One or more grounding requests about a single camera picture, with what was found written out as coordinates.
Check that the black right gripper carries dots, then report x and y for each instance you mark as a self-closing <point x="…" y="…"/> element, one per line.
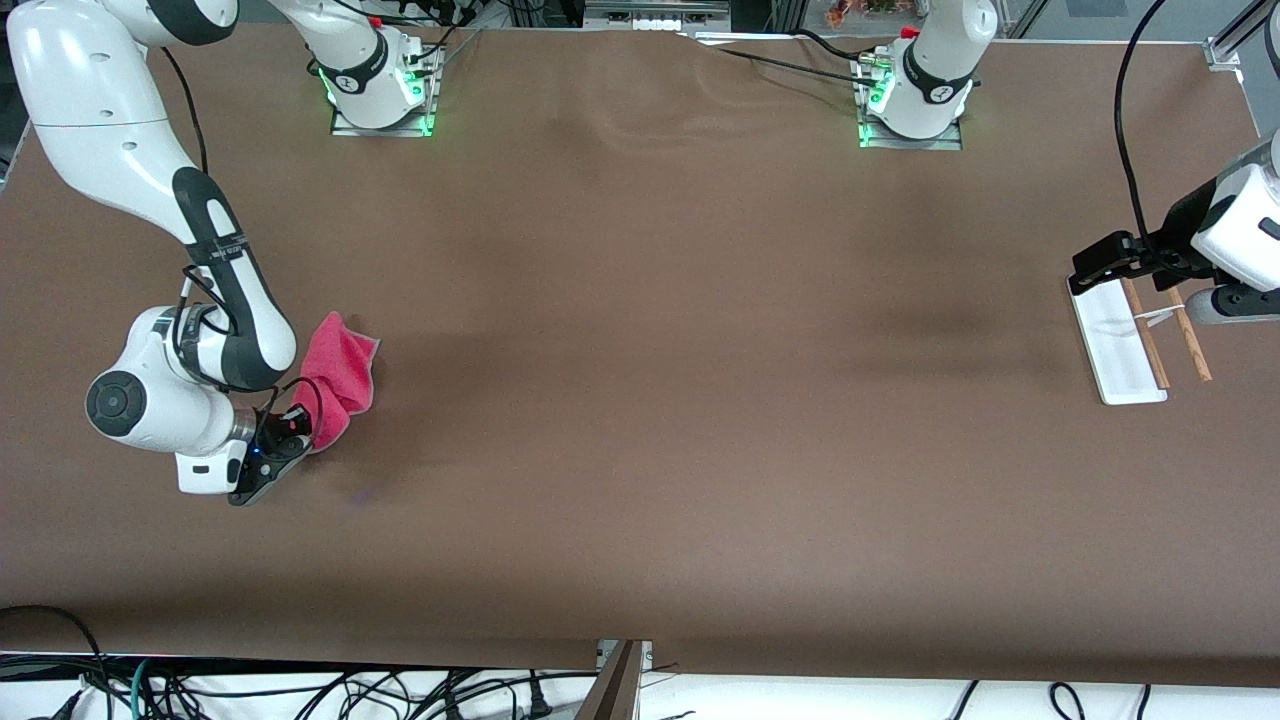
<point x="272" y="428"/>

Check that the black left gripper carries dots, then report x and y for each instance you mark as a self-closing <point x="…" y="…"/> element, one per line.
<point x="1178" y="236"/>

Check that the pink towel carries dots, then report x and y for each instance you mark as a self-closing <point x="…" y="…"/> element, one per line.
<point x="340" y="370"/>

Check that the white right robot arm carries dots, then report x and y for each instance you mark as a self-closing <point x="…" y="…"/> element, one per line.
<point x="100" y="100"/>

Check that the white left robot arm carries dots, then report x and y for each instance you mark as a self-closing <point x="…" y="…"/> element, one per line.
<point x="935" y="100"/>

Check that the white rectangular tray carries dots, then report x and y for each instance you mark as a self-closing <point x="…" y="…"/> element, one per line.
<point x="1120" y="350"/>

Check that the aluminium profile corner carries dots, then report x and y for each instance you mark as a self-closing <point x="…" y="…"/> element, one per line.
<point x="1222" y="52"/>

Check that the brown table cover sheet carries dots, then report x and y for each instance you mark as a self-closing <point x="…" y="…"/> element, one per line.
<point x="640" y="450"/>

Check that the black power plug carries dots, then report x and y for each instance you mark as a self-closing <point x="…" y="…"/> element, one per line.
<point x="538" y="700"/>

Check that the orange red clutter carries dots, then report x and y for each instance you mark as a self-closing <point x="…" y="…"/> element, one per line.
<point x="870" y="10"/>

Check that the white power strip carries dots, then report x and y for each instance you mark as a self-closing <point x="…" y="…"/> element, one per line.
<point x="658" y="25"/>

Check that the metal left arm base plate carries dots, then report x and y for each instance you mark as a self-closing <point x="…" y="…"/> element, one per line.
<point x="940" y="143"/>

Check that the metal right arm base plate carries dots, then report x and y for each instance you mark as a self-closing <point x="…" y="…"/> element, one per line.
<point x="345" y="128"/>

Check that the silver metal bracket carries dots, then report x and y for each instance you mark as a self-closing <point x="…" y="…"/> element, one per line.
<point x="645" y="652"/>

